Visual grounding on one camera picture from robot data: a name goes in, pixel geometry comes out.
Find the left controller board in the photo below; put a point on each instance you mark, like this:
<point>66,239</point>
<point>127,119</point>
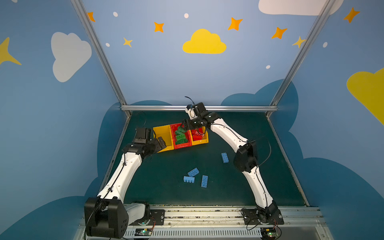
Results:
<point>143,232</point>

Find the blue lego brick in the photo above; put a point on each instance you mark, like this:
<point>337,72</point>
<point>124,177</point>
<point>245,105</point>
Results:
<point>193,172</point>
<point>225,158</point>
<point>204,183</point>

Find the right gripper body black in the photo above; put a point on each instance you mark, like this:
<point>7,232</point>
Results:
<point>187,124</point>

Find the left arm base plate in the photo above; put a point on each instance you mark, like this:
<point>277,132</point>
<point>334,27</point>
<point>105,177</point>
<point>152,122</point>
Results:
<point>156,216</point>

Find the left aluminium frame post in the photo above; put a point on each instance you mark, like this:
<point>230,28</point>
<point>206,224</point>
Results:
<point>87,24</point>

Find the large red lego brick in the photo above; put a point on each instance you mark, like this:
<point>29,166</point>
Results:
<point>197,135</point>

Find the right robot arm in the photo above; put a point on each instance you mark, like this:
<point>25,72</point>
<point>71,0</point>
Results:
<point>245,159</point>

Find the right aluminium frame post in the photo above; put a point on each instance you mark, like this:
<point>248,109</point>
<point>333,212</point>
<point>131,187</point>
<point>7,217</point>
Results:
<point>304,49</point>

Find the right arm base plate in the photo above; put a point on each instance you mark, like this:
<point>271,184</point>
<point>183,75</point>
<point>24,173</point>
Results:
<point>252,217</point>

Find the aluminium frame post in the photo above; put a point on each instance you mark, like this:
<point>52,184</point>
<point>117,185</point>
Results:
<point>87,24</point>
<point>304,49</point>

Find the blue lego on green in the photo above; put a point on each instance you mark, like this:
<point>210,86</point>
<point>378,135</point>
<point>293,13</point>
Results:
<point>188,179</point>

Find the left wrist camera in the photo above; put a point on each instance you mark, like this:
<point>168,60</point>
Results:
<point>142,136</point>

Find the yellow bin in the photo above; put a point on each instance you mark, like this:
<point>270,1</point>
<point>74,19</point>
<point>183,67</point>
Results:
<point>205,140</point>
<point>166,134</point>

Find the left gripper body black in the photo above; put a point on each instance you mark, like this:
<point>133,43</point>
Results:
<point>160,143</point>

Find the red bin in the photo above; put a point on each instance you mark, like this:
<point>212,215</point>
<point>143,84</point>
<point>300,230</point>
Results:
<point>173,128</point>

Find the right controller board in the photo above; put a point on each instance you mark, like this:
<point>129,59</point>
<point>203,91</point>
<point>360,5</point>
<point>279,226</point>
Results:
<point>269,234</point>

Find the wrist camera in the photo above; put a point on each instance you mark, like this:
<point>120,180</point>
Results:
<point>195,111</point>
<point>142,136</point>

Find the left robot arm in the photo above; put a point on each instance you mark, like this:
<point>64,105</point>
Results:
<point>105,215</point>

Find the controller board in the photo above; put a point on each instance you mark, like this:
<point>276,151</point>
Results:
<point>269,234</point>
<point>143,232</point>

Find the dark green lego brick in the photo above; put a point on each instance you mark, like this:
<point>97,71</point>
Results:
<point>180,131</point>

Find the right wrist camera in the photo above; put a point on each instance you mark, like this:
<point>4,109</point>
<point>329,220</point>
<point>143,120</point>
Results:
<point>195,111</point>

